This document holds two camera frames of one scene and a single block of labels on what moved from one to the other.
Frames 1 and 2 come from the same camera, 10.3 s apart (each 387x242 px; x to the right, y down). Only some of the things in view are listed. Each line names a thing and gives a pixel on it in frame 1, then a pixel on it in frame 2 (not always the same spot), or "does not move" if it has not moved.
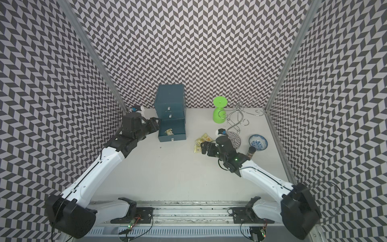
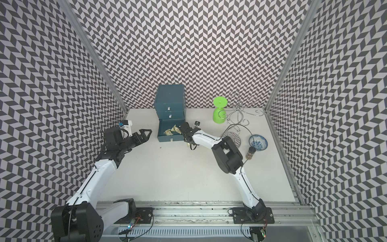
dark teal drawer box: x=170 y=104 does not move
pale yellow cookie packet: x=169 y=132 does not move
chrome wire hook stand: x=237 y=115 does not move
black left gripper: x=153 y=125 → x=137 y=136
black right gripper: x=211 y=146 → x=185 y=139
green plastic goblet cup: x=219 y=114 does not move
